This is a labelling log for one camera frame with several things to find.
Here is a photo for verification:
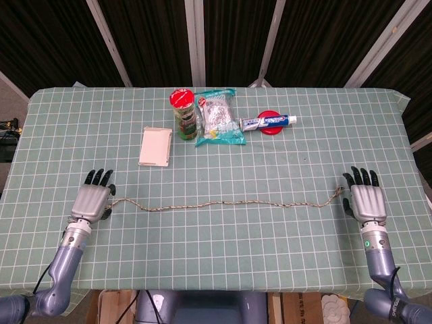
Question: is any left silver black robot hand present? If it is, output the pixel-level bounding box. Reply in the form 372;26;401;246
69;167;117;223

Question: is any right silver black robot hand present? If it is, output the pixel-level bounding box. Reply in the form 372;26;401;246
342;165;388;223

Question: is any beige braided rope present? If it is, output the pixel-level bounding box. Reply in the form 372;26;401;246
107;186;346;212

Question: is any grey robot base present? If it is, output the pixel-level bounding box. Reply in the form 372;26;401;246
134;290;269;324

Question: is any grey metal bar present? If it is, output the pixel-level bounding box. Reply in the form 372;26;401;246
410;131;432;153

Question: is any white flat box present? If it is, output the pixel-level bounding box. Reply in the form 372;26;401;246
138;126;174;168

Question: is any white flower-shaped object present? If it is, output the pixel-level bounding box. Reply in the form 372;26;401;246
320;292;351;323

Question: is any red round lid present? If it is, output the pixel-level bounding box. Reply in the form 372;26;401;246
256;109;286;137

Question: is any green chips can red lid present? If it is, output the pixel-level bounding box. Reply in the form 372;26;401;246
169;88;198;141

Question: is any cardboard box with print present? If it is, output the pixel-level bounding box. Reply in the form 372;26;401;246
281;292;323;324

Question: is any blue white toothpaste tube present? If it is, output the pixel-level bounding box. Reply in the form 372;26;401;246
238;113;298;132

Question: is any green checked tablecloth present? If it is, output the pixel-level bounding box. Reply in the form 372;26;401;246
0;86;412;317

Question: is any wooden plank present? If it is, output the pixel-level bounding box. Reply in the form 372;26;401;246
268;292;283;324

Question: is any teal snack bag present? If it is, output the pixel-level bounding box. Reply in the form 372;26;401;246
194;88;247;148

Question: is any black curtain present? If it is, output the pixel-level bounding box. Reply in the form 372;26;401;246
0;0;432;142

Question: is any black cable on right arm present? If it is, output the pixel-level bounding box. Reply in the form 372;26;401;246
387;265;403;306

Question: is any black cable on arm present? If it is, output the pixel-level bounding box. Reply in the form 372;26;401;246
387;265;403;306
32;261;55;295

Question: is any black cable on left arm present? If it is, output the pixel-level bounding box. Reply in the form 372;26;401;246
32;261;55;295

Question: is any black equipment with cables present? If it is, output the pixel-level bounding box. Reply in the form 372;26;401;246
0;117;23;163

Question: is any black cable on robot base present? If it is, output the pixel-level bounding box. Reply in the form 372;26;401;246
116;290;163;324

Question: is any grey metal frame post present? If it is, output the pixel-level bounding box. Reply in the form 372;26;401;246
344;0;425;88
184;0;206;87
86;0;133;88
248;0;288;88

